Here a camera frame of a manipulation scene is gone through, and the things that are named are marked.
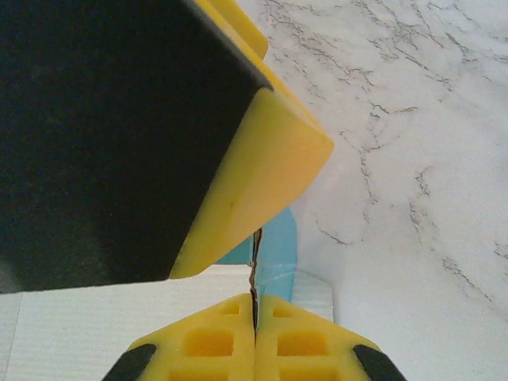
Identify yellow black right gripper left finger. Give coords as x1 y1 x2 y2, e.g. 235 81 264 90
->
104 293 256 381

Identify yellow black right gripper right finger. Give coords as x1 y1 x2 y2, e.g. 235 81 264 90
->
256 294 406 381

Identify teal and white paper box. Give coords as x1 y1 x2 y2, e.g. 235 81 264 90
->
0 206 337 381

